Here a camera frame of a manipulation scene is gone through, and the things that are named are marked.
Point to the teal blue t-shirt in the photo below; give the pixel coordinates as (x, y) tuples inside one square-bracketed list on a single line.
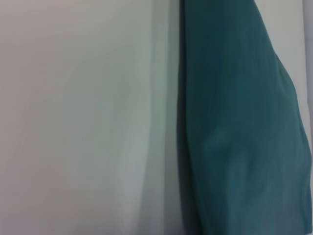
[(234, 122)]

